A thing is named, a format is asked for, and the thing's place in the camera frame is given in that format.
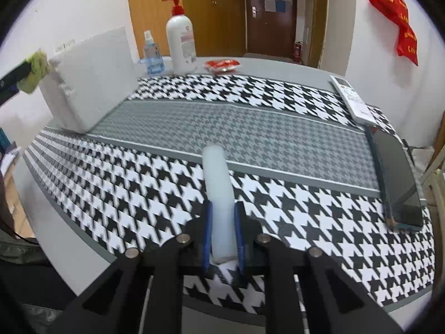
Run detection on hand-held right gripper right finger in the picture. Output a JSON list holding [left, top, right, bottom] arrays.
[[234, 202, 406, 334]]

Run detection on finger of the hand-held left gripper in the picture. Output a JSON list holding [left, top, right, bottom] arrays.
[[0, 62, 33, 84], [0, 83, 19, 105]]

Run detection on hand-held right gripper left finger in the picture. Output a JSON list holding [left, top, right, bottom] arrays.
[[49, 202, 213, 334]]

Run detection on green tissue packet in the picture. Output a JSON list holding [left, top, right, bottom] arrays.
[[19, 51, 51, 94]]

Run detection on white foam tube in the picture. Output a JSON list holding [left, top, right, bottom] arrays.
[[202, 145, 237, 264]]

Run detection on white foam box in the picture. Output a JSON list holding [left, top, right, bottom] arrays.
[[38, 26, 140, 134]]

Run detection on houndstooth table mat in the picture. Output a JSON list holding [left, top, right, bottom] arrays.
[[23, 73, 437, 315]]

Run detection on blue spray bottle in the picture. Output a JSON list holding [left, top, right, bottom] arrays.
[[138, 31, 165, 74]]

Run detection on olive green bag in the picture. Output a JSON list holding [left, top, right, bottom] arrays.
[[0, 237, 46, 265]]

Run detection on red snack packet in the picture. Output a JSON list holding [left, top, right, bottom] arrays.
[[204, 59, 241, 73]]

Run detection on black smartphone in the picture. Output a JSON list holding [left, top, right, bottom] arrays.
[[365, 129, 425, 232]]

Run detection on white lotion pump bottle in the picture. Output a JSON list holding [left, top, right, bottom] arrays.
[[162, 0, 197, 73]]

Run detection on white remote control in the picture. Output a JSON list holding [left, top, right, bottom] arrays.
[[330, 75, 378, 127]]

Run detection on wooden wardrobe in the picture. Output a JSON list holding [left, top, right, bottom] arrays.
[[125, 0, 247, 67]]

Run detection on dark brown door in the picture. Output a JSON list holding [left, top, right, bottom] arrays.
[[245, 0, 300, 61]]

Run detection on wooden chair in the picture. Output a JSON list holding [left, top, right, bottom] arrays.
[[421, 139, 445, 202]]

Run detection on wooden side door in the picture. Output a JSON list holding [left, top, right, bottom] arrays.
[[306, 0, 329, 68]]

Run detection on red plastic bag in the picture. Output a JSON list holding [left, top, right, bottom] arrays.
[[396, 24, 419, 67], [367, 0, 409, 25]]

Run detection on white wall outlets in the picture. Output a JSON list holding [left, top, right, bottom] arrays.
[[54, 38, 75, 54]]

